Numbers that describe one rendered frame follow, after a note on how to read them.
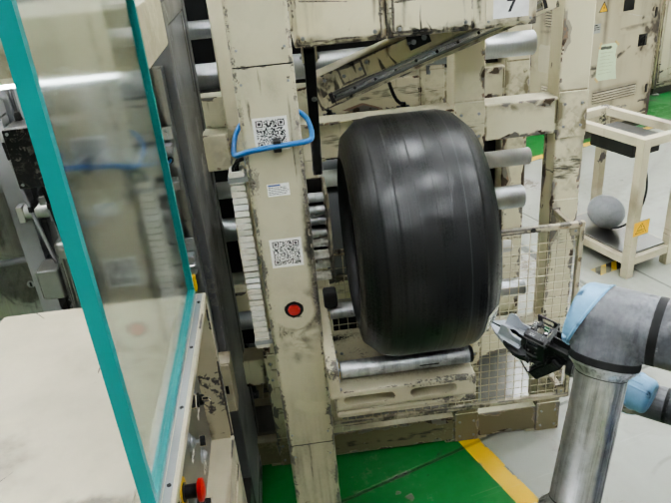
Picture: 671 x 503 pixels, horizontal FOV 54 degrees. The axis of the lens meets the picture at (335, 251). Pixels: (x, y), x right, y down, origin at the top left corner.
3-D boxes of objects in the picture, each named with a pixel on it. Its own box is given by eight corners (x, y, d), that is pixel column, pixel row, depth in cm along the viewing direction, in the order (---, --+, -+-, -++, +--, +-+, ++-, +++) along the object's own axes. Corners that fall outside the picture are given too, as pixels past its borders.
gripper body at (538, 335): (536, 311, 144) (588, 335, 137) (536, 333, 150) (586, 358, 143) (517, 335, 141) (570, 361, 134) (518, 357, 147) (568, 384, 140)
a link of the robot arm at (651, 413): (661, 427, 142) (659, 419, 133) (607, 409, 148) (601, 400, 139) (671, 392, 143) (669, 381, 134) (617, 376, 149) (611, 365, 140)
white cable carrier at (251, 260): (257, 348, 168) (228, 173, 147) (257, 337, 173) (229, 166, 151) (274, 346, 168) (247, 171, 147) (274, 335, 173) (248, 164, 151)
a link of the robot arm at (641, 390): (644, 419, 134) (641, 412, 127) (592, 392, 140) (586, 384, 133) (662, 385, 135) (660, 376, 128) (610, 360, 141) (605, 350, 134)
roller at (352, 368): (335, 372, 169) (337, 383, 165) (334, 358, 167) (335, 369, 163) (468, 354, 171) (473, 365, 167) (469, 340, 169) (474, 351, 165)
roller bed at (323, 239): (273, 289, 205) (261, 201, 191) (273, 267, 218) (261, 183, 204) (336, 281, 206) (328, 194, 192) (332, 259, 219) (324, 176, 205)
